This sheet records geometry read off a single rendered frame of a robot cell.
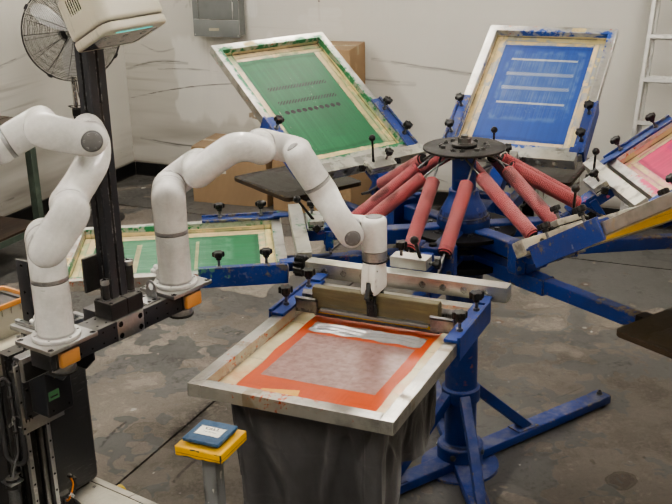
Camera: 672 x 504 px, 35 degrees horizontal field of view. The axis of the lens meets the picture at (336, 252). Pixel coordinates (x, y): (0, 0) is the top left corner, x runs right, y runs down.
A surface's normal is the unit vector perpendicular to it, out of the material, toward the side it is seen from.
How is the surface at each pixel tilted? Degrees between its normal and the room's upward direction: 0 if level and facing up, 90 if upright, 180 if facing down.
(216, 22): 90
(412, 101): 90
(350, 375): 0
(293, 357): 0
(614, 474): 0
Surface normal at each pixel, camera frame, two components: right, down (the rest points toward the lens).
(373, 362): -0.03, -0.94
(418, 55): -0.41, 0.32
